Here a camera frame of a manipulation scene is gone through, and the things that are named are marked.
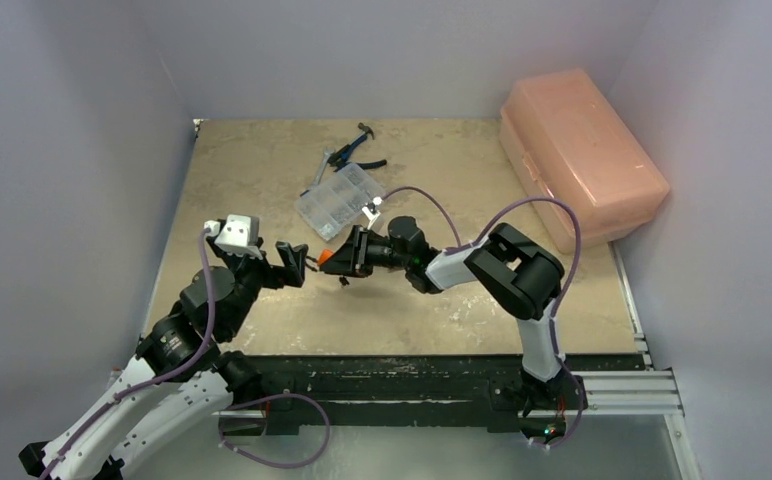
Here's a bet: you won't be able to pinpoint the orange padlock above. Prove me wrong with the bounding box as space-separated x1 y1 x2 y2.
306 249 334 271

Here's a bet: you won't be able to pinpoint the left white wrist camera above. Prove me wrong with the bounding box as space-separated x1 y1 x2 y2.
203 214 264 259

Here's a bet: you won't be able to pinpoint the clear plastic screw box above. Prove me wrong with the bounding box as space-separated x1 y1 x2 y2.
294 163 385 241

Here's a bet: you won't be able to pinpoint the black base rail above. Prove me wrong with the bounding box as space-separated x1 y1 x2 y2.
180 352 646 437

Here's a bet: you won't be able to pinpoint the pink plastic storage box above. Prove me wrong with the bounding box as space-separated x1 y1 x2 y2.
499 69 670 253

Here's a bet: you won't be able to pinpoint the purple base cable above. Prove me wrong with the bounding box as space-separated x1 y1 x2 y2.
217 388 331 469

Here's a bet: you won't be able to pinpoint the small hammer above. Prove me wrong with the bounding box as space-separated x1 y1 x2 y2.
357 122 375 139

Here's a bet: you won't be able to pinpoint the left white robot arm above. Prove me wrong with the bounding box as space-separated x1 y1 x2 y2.
19 231 309 479

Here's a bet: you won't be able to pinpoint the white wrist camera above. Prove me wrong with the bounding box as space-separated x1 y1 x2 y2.
362 196 384 233
203 214 264 259

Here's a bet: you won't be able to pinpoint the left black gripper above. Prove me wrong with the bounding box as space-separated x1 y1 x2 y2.
210 235 306 338

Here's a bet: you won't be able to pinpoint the silver wrench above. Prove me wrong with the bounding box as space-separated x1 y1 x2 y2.
310 148 334 188

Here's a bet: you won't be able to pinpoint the blue handled pliers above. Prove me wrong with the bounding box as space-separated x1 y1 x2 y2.
326 131 389 172

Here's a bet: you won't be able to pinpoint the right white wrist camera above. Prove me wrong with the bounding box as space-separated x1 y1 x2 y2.
362 196 384 233

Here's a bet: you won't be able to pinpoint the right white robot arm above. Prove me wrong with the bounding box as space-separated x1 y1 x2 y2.
316 216 576 407

